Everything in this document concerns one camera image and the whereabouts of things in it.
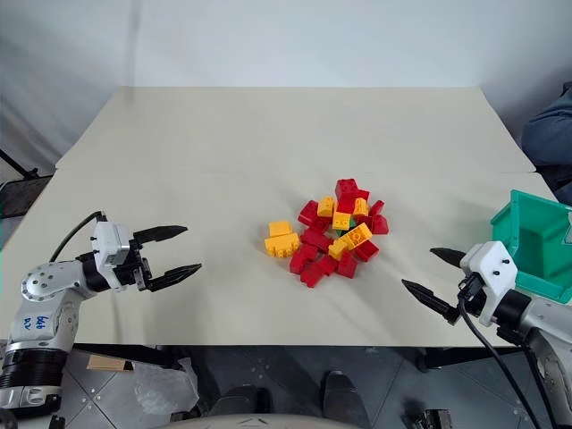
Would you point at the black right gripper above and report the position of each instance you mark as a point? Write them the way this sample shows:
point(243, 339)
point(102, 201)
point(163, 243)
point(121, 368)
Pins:
point(471, 292)

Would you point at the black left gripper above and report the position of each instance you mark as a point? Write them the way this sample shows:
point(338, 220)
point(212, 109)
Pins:
point(133, 270)

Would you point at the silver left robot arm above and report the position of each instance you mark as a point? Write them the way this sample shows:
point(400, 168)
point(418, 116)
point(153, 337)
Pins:
point(49, 278)

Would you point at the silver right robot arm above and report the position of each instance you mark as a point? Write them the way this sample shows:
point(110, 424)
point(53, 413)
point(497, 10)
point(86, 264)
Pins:
point(543, 322)

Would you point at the green plastic bin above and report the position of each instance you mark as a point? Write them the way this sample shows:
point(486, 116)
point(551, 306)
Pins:
point(536, 250)

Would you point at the green plastic toy brick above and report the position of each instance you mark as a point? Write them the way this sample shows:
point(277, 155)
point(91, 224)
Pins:
point(353, 222)

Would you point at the brown cardboard piece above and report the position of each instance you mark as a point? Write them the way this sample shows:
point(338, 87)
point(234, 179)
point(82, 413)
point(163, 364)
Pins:
point(109, 363)

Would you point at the clear plastic bag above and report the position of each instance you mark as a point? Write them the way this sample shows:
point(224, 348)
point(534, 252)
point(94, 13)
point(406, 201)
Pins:
point(165, 386)

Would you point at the black device on floor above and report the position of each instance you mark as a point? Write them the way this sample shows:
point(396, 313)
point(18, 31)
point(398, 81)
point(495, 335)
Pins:
point(426, 418)

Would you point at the dark rounded shape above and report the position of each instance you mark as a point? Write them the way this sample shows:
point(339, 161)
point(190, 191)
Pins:
point(340, 391)

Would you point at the black metal stand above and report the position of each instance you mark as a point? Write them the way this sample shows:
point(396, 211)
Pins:
point(22, 187)

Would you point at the person in blue jacket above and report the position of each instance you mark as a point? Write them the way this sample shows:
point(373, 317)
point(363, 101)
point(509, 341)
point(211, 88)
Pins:
point(549, 134)

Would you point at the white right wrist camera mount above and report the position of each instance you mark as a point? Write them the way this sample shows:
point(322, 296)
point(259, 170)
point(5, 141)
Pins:
point(491, 268)

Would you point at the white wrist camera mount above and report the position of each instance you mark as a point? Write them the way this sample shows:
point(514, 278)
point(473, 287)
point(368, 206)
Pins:
point(109, 243)
point(491, 268)

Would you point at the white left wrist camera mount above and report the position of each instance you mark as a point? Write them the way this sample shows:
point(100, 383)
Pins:
point(109, 243)

